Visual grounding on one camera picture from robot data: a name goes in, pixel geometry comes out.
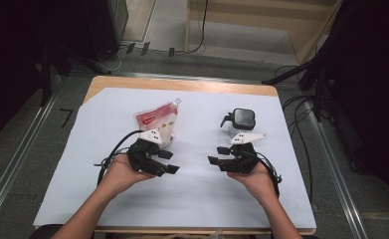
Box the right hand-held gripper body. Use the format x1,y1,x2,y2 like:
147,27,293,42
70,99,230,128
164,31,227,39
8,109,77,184
229,131,269,175

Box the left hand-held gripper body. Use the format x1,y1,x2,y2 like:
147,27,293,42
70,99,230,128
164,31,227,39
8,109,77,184
126,128,165,175

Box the red and white refill pouch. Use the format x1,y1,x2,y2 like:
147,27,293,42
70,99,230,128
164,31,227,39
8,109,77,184
133,98,182,149

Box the person's right hand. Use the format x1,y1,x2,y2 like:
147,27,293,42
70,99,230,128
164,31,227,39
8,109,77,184
227,161,280,205

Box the person's left hand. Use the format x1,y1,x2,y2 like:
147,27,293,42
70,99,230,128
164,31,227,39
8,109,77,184
101,153,156,197

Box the white paper sheet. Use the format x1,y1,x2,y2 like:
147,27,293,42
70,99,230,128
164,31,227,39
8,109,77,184
32,87,317,230

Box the black tripod stand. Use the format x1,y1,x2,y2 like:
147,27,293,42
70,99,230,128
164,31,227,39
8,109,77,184
261,49,336,123

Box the black stand with legs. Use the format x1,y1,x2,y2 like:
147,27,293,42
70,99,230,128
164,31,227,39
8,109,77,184
38,39,113,108

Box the black cabinet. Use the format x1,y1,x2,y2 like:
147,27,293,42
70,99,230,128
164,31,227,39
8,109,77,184
82,0,130,63

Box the left hand-held gripper black cable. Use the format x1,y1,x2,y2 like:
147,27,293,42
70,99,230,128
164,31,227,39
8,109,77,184
94,128,145,187

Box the black floor cables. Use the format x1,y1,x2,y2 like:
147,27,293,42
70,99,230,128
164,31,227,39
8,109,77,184
275,64,316,204

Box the metal floor rail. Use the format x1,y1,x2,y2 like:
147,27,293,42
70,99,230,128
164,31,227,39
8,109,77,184
0,93,61,231
305,99,369,239

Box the white cable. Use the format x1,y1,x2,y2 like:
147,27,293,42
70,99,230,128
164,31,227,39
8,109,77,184
107,45,127,73

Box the hanging black cable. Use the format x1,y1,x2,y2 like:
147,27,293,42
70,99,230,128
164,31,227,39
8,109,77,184
185,0,210,55

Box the light wooden frame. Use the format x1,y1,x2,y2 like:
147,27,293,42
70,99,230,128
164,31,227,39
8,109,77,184
184,0,344,66

